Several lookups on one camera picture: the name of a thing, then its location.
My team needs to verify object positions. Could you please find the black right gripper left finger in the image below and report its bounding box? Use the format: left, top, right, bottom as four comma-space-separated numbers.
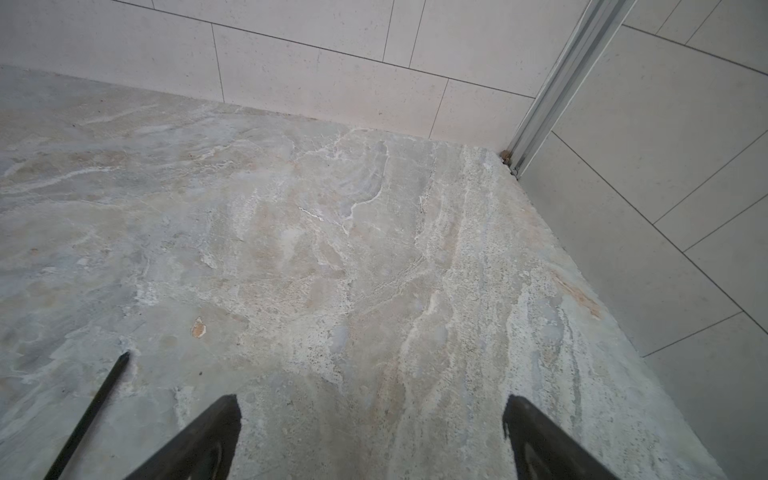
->
126, 394, 242, 479

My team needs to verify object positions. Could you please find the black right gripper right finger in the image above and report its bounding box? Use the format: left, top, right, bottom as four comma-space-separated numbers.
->
502, 395, 618, 480

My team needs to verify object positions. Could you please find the orange handled screwdriver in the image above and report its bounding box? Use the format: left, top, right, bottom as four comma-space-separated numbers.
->
44, 351, 131, 480

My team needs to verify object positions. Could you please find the aluminium corner profile right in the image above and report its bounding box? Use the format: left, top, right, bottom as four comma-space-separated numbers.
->
504, 0, 635, 178

